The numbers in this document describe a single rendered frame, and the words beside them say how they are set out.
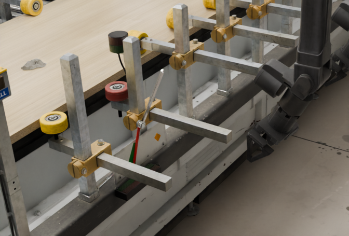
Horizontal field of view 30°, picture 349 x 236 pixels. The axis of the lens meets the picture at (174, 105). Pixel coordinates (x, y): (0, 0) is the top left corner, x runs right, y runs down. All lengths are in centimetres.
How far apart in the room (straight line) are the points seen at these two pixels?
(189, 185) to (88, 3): 90
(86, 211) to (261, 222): 120
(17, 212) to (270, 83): 72
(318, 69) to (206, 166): 168
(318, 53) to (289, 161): 200
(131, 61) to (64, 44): 60
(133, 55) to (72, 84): 25
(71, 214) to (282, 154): 170
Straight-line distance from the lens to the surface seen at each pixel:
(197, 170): 289
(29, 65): 230
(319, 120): 367
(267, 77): 143
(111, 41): 191
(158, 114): 199
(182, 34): 208
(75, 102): 175
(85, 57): 232
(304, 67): 137
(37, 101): 207
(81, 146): 181
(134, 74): 192
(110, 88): 207
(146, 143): 204
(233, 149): 309
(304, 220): 294
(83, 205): 191
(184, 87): 217
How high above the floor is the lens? 183
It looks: 29 degrees down
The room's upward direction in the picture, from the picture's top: 4 degrees counter-clockwise
